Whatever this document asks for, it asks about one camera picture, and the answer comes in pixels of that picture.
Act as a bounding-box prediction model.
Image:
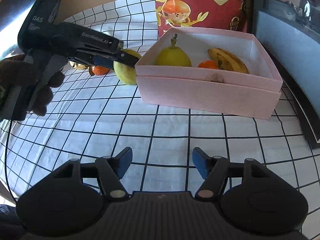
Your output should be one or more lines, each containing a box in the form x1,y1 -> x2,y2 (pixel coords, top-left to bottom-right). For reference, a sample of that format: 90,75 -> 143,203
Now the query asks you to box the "yellow pear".
156,34 -> 192,67

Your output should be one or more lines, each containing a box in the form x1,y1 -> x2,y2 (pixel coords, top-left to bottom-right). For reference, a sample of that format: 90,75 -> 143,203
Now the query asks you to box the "spotted yellow banana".
207,48 -> 249,74

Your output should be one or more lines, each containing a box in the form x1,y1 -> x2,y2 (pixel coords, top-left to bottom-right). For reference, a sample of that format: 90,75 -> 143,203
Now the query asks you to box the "left hand in knit glove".
1,49 -> 68,121

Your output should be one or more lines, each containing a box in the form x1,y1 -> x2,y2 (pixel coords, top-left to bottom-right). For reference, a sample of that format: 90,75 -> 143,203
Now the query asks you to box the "large orange mandarin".
91,66 -> 110,76

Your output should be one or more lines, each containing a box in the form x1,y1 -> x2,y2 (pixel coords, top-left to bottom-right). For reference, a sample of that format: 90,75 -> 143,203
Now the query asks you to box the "curved banana with leaf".
69,61 -> 88,70

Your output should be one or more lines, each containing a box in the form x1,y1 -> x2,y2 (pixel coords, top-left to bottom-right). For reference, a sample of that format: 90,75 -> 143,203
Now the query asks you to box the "white black grid tablecloth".
0,0 -> 320,240

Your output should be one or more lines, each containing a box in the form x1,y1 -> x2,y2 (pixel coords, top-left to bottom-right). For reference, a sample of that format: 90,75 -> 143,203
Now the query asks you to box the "mandarin with green leaf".
198,60 -> 220,69

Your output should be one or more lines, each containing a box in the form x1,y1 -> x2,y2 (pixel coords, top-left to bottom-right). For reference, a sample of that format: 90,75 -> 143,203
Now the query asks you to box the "pink cardboard box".
135,27 -> 283,120

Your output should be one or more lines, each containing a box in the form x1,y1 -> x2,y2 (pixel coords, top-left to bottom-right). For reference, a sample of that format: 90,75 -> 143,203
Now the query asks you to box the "red orange gift box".
155,0 -> 247,36

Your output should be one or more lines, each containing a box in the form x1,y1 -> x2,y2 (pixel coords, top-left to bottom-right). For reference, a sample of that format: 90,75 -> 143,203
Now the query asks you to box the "black framed screen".
253,0 -> 319,149

